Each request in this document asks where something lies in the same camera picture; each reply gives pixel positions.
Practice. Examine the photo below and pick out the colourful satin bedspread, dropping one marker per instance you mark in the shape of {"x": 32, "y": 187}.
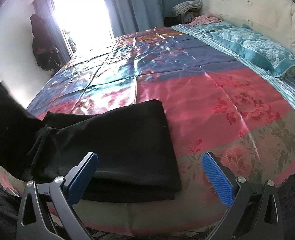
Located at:
{"x": 212, "y": 101}

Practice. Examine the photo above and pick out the cream padded headboard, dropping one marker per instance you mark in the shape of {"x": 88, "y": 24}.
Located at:
{"x": 272, "y": 18}

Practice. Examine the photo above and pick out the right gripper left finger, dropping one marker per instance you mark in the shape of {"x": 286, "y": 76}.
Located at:
{"x": 34, "y": 219}

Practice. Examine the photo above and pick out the dark clothes hanging on wall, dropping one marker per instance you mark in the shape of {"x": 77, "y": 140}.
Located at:
{"x": 46, "y": 54}

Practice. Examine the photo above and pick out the black pants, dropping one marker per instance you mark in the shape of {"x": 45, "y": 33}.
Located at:
{"x": 137, "y": 162}

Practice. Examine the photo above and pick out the blue curtain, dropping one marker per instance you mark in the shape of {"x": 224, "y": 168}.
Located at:
{"x": 130, "y": 16}

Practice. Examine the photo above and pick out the teal floral pillow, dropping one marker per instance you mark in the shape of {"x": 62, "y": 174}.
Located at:
{"x": 258, "y": 49}

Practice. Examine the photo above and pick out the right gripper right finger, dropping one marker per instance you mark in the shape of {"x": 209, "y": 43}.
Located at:
{"x": 254, "y": 210}

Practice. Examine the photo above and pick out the grey knitted blanket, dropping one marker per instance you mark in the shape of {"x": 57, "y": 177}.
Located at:
{"x": 184, "y": 7}

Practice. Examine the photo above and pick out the pink pillow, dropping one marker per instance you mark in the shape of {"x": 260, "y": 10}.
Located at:
{"x": 204, "y": 19}

